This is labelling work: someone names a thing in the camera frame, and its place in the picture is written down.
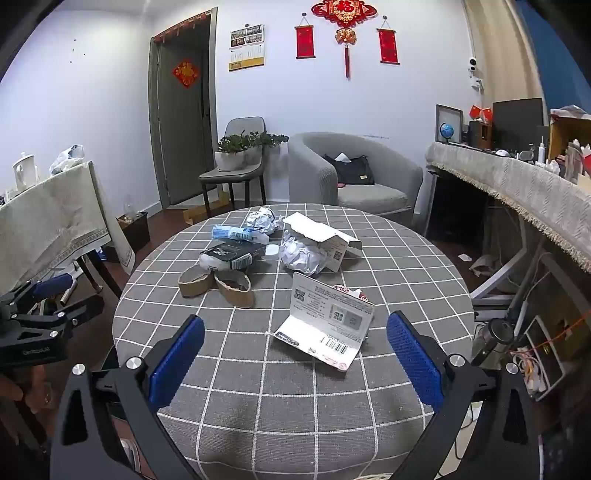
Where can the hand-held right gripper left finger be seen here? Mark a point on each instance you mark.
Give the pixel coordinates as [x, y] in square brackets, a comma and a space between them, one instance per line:
[178, 360]

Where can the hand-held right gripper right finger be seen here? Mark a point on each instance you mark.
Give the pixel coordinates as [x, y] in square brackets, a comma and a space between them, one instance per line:
[413, 360]

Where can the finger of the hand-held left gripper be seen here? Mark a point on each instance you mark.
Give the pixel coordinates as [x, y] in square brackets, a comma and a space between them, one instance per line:
[53, 285]
[74, 311]

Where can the white printed carton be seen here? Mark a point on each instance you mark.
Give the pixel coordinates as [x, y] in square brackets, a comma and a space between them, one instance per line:
[323, 341]

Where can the black trash bin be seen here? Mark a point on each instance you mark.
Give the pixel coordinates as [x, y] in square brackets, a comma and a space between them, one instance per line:
[136, 233]

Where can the blue plastic bottle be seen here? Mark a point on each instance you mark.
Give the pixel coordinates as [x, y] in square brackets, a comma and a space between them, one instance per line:
[231, 232]

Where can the white cardboard box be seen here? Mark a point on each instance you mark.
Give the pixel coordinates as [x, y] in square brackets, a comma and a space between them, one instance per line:
[318, 228]

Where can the person's left hand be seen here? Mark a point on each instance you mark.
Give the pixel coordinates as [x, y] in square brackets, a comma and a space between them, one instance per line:
[32, 392]

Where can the beige patterned table cloth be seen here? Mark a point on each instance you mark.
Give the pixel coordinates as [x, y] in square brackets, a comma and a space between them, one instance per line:
[51, 221]

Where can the steel thermos bottle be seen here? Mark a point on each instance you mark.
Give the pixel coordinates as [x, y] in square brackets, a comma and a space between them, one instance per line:
[494, 337]

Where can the white kettle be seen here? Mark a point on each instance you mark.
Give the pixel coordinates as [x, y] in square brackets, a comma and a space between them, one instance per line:
[24, 173]

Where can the black plastic packet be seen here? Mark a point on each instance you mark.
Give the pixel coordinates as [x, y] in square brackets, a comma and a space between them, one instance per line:
[226, 253]

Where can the white plastic bag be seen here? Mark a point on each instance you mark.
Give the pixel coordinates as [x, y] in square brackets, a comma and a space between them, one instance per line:
[67, 159]

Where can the white round lid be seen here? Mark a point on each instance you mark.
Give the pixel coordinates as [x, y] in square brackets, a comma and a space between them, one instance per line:
[271, 253]

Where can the flat cardboard piece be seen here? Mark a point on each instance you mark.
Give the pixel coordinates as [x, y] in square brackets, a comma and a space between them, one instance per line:
[198, 212]

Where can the large crumpled paper ball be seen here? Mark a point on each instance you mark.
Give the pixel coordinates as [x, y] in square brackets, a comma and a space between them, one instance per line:
[300, 258]

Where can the small crumpled paper ball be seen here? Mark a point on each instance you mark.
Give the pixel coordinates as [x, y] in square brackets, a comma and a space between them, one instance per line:
[261, 221]

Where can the grey armchair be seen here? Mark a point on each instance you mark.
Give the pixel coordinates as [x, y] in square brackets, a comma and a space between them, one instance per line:
[378, 194]

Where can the grey dining chair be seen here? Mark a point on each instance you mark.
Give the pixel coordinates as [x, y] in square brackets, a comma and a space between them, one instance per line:
[221, 175]

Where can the beige fringed table cloth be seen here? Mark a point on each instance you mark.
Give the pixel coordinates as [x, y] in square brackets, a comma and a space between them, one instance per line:
[508, 189]

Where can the grey-green door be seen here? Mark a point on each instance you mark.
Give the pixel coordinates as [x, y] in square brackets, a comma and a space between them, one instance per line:
[184, 138]

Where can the black bag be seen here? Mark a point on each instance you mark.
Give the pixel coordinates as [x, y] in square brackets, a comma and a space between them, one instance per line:
[353, 171]

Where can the potted green plant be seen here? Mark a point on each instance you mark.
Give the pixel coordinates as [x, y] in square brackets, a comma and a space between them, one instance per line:
[229, 159]

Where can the white tissue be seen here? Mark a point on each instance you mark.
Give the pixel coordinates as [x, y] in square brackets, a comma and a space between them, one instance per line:
[343, 157]

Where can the small blue globe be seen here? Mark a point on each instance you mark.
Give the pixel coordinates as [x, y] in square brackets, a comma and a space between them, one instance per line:
[446, 130]

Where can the dark wooden speaker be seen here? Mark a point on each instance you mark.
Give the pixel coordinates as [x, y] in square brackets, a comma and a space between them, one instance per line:
[480, 134]

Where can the white squeeze bottle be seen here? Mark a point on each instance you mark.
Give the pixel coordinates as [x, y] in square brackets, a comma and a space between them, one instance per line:
[540, 154]

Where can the red diamond door decoration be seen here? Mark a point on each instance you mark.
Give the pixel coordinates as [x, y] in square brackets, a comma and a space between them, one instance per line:
[186, 74]

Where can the small red flags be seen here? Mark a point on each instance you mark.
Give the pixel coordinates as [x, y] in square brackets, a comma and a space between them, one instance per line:
[478, 111]

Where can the black monitor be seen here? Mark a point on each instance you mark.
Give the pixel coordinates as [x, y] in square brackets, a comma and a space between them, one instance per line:
[517, 122]

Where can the open cardboard box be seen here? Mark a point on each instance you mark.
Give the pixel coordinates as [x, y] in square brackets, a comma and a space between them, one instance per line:
[561, 138]

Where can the red hanging scroll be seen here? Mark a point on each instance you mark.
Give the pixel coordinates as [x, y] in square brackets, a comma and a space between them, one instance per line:
[388, 46]
[304, 41]

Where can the grey picture frame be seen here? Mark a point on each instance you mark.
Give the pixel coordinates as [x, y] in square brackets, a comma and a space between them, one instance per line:
[455, 115]

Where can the white security camera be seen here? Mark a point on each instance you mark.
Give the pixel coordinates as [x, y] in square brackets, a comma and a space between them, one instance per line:
[474, 69]

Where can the wall calendar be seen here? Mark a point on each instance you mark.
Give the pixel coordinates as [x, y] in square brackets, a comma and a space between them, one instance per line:
[247, 50]

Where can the red knot wall ornament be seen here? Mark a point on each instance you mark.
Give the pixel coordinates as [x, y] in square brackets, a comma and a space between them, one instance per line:
[344, 11]

